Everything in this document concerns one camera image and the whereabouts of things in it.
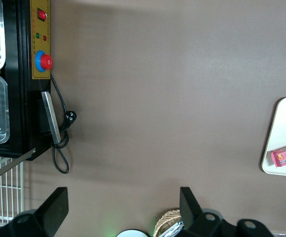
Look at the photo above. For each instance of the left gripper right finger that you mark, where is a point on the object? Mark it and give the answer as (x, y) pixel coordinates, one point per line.
(191, 209)

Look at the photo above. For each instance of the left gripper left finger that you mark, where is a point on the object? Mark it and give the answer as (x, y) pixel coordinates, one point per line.
(53, 212)

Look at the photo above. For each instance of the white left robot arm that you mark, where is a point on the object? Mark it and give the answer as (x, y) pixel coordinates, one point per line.
(133, 234)

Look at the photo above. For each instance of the light wicker basket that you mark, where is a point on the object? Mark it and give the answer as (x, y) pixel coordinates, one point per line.
(165, 219)

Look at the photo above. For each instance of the brown table cover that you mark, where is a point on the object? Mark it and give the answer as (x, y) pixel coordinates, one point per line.
(157, 98)

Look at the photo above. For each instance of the black sealing machine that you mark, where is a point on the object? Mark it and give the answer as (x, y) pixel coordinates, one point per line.
(15, 74)

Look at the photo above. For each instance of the red emergency stop button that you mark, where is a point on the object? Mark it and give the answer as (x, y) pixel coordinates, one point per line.
(45, 61)

